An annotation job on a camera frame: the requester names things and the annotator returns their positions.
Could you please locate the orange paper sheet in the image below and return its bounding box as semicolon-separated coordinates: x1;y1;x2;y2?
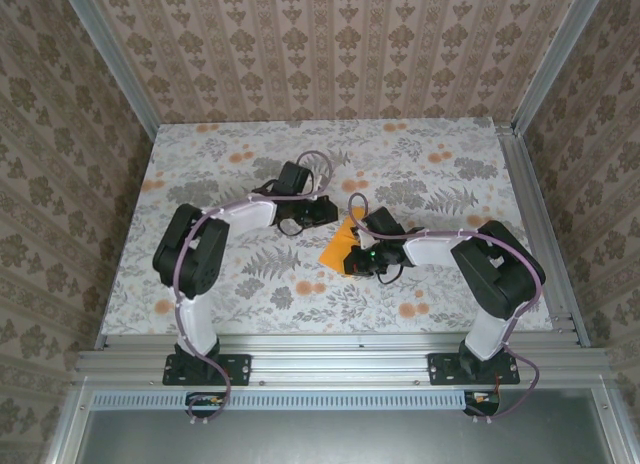
319;214;369;278

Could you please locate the floral patterned table sheet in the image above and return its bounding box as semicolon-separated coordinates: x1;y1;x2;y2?
99;117;557;338

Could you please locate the black connector module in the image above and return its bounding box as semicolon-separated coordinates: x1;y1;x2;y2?
463;389;501;418
185;391;227;419

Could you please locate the grey metal panel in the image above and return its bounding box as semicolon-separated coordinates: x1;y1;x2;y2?
47;378;640;464

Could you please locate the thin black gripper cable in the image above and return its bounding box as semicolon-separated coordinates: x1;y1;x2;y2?
276;217;305;238
373;262;412;286

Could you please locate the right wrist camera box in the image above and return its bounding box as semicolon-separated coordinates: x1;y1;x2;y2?
356;206;406;250

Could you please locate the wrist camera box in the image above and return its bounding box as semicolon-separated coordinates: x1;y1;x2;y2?
356;206;406;250
276;160;327;199

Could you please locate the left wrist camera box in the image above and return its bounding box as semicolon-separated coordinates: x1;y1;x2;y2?
276;160;327;199

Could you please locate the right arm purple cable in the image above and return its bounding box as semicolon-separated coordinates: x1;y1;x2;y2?
347;192;547;426

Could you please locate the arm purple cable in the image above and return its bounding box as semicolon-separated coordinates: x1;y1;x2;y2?
172;150;335;426
347;192;547;426

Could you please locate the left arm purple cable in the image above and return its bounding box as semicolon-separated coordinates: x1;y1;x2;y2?
172;150;335;426

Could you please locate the aluminium frame beam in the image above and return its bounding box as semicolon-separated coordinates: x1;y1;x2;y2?
74;332;612;386

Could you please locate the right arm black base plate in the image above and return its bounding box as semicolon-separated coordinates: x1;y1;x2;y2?
428;351;521;387

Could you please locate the grey slotted cable duct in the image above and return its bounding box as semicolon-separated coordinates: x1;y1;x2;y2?
92;389;469;411

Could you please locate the aluminium side rail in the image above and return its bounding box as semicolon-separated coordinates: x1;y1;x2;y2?
494;123;592;348

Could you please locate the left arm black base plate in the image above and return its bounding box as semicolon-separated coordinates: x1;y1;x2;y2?
162;352;252;388

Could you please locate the aluminium frame post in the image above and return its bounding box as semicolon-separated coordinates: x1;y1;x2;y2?
57;0;162;141
511;0;609;136

